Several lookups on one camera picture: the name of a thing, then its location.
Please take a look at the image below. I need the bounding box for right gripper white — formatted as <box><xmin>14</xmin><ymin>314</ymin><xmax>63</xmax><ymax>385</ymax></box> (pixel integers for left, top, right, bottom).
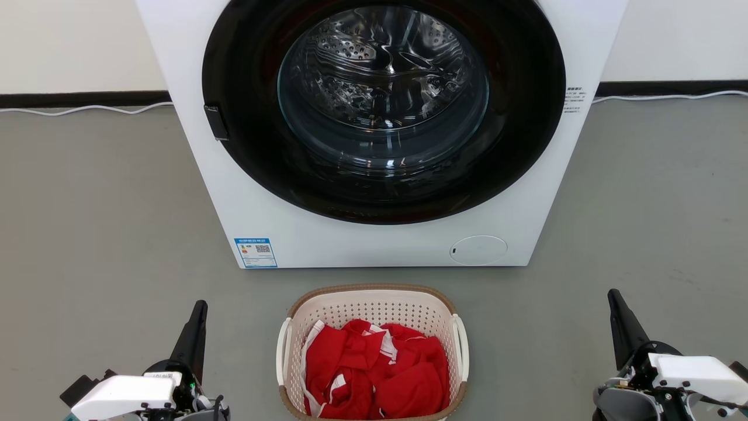
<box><xmin>607</xmin><ymin>289</ymin><xmax>748</xmax><ymax>421</ymax></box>

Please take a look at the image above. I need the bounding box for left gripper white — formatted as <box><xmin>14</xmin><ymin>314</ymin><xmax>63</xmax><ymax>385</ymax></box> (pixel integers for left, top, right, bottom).
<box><xmin>70</xmin><ymin>300</ymin><xmax>209</xmax><ymax>421</ymax></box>

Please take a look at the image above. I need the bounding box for white perforated laundry basket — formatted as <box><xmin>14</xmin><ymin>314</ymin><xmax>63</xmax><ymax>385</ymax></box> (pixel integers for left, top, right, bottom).
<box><xmin>276</xmin><ymin>284</ymin><xmax>470</xmax><ymax>421</ymax></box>

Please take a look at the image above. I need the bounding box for red garment with white trim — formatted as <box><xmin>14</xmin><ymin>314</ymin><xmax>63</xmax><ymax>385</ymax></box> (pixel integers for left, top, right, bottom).
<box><xmin>301</xmin><ymin>319</ymin><xmax>451</xmax><ymax>420</ymax></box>

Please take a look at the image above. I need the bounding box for blue energy label sticker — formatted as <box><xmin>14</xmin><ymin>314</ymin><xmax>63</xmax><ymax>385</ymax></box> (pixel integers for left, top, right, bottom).
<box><xmin>234</xmin><ymin>237</ymin><xmax>278</xmax><ymax>269</ymax></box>

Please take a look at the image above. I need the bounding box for round white filter cover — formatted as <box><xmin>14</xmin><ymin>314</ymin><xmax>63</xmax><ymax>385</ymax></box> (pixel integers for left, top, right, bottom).
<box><xmin>449</xmin><ymin>235</ymin><xmax>508</xmax><ymax>266</ymax></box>

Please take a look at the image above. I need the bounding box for white front-load washing machine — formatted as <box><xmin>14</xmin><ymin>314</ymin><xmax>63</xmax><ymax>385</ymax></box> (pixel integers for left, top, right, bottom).
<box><xmin>136</xmin><ymin>0</ymin><xmax>629</xmax><ymax>270</ymax></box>

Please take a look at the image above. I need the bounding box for round black glass washer door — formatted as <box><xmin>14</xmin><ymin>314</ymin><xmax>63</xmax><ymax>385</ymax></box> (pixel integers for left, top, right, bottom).
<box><xmin>202</xmin><ymin>0</ymin><xmax>566</xmax><ymax>226</ymax></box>

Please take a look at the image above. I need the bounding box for black washer door handle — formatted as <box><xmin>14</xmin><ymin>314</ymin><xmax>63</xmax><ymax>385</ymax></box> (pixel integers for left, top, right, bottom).
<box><xmin>203</xmin><ymin>104</ymin><xmax>230</xmax><ymax>142</ymax></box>

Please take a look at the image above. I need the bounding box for white floor cable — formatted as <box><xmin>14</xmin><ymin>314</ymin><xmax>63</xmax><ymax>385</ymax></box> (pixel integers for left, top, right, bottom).
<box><xmin>0</xmin><ymin>102</ymin><xmax>174</xmax><ymax>116</ymax></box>
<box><xmin>592</xmin><ymin>89</ymin><xmax>748</xmax><ymax>105</ymax></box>

